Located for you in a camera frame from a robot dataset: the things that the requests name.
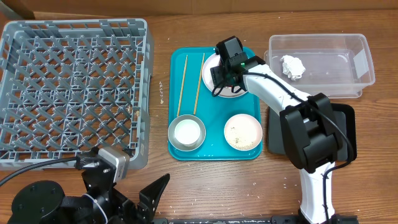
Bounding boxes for wooden chopstick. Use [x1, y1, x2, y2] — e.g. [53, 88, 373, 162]
[193, 53, 205, 116]
[177, 55, 188, 117]

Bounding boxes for small white round plate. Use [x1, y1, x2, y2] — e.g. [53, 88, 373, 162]
[224, 114, 263, 151]

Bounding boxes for white paper napkin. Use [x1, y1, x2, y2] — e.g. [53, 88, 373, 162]
[280, 55, 305, 81]

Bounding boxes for pile of rice grains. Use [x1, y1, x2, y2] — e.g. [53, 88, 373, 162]
[224, 124, 262, 151]

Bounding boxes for white paper cup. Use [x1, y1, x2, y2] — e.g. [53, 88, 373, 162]
[174, 119, 201, 146]

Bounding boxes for grey metal bowl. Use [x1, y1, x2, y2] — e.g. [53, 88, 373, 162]
[168, 114, 206, 152]

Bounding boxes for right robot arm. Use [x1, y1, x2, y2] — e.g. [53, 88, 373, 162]
[208, 54, 356, 223]

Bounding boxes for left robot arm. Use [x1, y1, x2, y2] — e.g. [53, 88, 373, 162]
[8, 162, 170, 223]

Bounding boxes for grey plastic dishwasher rack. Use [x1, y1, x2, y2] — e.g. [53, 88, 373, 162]
[1, 19, 154, 170]

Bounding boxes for clear plastic waste bin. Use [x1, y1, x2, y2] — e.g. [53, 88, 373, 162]
[264, 34, 376, 98]

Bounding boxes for large white round plate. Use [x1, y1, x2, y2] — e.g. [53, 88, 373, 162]
[201, 53, 246, 98]

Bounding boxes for teal plastic serving tray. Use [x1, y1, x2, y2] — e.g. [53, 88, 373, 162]
[168, 47, 262, 161]

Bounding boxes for black plastic tray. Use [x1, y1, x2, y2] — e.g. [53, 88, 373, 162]
[267, 103, 357, 160]

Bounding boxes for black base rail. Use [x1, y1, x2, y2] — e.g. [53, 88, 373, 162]
[152, 215, 360, 224]

